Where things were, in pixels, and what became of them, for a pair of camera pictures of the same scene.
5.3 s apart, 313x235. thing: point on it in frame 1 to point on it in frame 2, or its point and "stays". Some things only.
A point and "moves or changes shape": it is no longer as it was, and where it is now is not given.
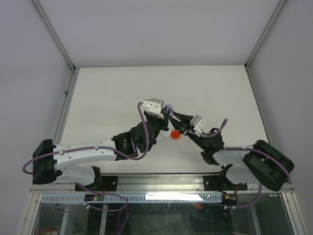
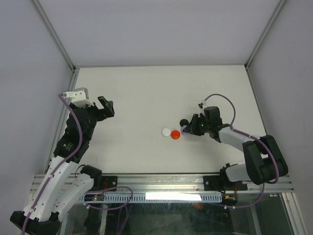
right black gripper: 179,126 to 191,128
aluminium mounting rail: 148,185 stays
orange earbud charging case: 175,134 stays
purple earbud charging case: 171,108 moves or changes shape
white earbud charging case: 165,133 stays
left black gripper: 163,122 to 108,106
